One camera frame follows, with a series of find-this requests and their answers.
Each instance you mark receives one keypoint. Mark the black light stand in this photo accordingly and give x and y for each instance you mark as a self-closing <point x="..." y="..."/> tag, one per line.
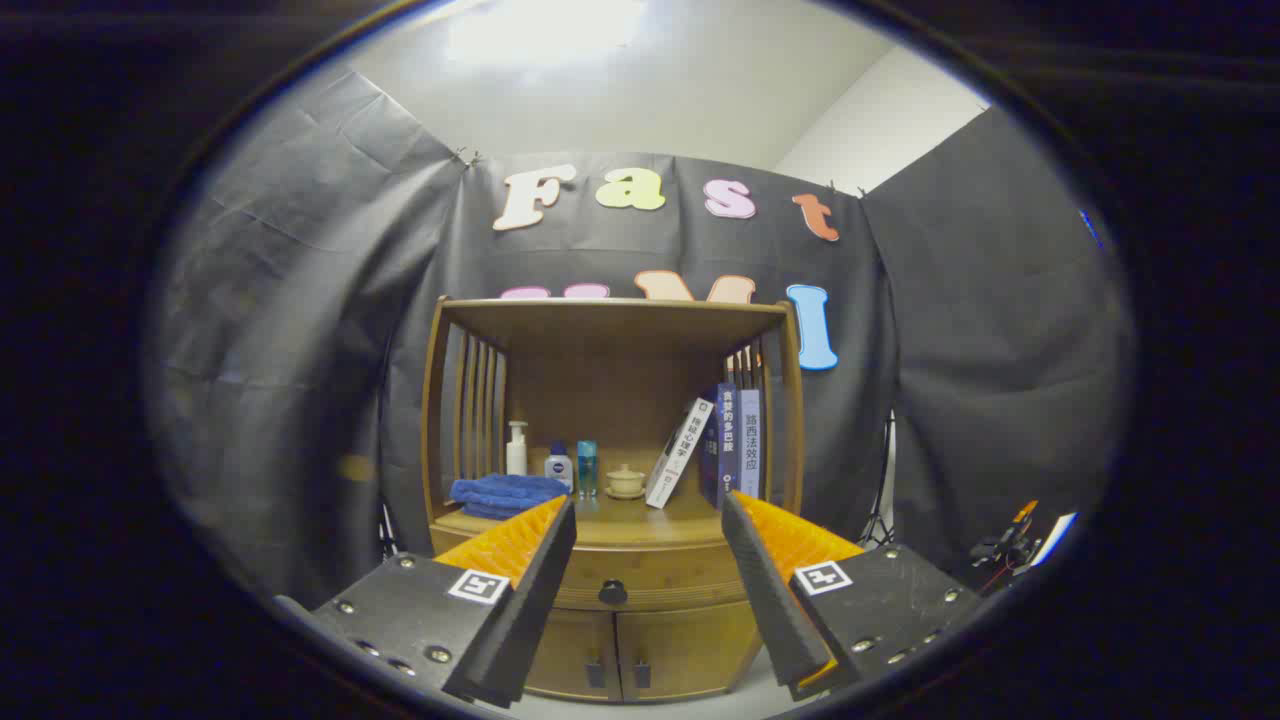
<point x="880" y="500"/>

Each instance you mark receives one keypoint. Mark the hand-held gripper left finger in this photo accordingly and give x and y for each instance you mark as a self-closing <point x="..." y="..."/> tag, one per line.
<point x="530" y="610"/>

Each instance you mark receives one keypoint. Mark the white pump bottle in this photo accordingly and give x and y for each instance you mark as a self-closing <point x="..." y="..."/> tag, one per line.
<point x="516" y="455"/>

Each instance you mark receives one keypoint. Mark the pale lavender book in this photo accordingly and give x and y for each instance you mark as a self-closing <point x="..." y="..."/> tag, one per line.
<point x="750" y="440"/>

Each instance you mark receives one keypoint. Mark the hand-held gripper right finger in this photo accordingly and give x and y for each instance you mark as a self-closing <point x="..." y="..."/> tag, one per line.
<point x="765" y="590"/>

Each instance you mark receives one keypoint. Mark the beige lidded tea cup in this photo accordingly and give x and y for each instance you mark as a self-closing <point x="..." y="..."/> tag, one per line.
<point x="626" y="482"/>

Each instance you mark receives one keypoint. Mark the wooden drawer with black knob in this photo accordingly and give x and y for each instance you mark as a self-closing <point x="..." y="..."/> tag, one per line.
<point x="650" y="575"/>

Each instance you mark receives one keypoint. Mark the white lotion bottle blue cap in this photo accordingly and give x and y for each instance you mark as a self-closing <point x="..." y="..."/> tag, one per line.
<point x="559" y="470"/>

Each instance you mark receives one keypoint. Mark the black clamp with orange tip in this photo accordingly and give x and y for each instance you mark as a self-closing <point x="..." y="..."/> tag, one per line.
<point x="1005" y="548"/>

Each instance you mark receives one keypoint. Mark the wooden cabinet door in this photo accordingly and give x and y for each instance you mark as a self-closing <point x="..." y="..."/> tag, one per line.
<point x="575" y="650"/>
<point x="690" y="650"/>

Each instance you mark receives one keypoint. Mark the white box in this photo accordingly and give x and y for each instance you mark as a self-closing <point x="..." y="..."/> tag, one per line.
<point x="1055" y="538"/>

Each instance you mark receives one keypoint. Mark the dark blue book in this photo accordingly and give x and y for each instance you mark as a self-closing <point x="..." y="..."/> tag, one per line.
<point x="726" y="440"/>

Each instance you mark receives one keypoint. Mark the white book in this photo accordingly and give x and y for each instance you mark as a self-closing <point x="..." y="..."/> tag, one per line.
<point x="678" y="455"/>

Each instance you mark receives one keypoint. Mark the wooden cabinet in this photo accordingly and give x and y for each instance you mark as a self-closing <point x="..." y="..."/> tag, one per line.
<point x="610" y="380"/>

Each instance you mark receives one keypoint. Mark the blue folded towel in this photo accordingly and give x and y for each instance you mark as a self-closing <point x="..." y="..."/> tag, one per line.
<point x="500" y="492"/>

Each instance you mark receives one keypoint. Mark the wooden countertop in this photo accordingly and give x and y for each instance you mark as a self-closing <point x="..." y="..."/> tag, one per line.
<point x="620" y="520"/>

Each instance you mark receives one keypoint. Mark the clear blue bottle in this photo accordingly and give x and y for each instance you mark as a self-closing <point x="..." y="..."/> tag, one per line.
<point x="587" y="470"/>

